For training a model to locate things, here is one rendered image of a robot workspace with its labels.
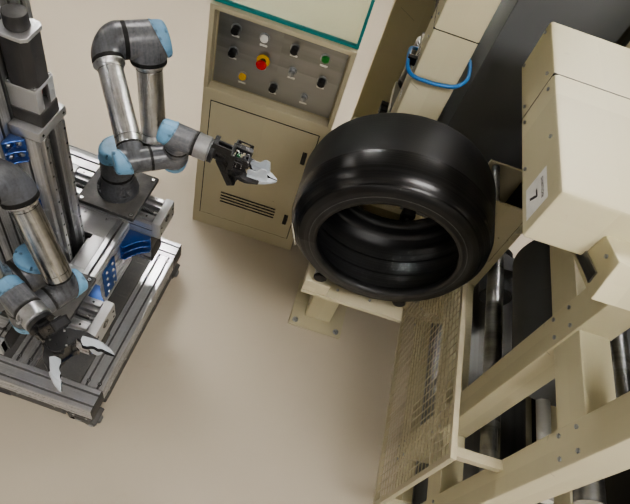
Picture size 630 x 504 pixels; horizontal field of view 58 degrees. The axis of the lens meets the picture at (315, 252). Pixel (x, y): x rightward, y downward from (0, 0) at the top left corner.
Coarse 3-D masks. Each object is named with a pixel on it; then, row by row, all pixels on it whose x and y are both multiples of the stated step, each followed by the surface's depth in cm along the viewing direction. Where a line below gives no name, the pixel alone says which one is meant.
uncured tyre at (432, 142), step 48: (336, 144) 158; (384, 144) 149; (432, 144) 150; (336, 192) 151; (384, 192) 146; (432, 192) 145; (480, 192) 152; (336, 240) 195; (384, 240) 202; (432, 240) 196; (480, 240) 154; (384, 288) 182; (432, 288) 173
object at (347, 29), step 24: (216, 0) 201; (240, 0) 200; (264, 0) 198; (288, 0) 196; (312, 0) 194; (336, 0) 192; (360, 0) 190; (288, 24) 202; (312, 24) 201; (336, 24) 199; (360, 24) 197
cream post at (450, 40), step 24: (456, 0) 145; (480, 0) 143; (432, 24) 156; (456, 24) 149; (480, 24) 148; (432, 48) 156; (456, 48) 155; (432, 72) 162; (456, 72) 160; (408, 96) 170; (432, 96) 168; (312, 312) 280
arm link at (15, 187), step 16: (0, 160) 133; (0, 176) 131; (16, 176) 135; (0, 192) 132; (16, 192) 135; (32, 192) 139; (16, 208) 138; (32, 208) 142; (16, 224) 143; (32, 224) 143; (48, 224) 148; (32, 240) 146; (48, 240) 148; (32, 256) 151; (48, 256) 150; (64, 256) 156; (48, 272) 153; (64, 272) 156; (80, 272) 163; (48, 288) 157; (64, 288) 158; (80, 288) 162; (64, 304) 161
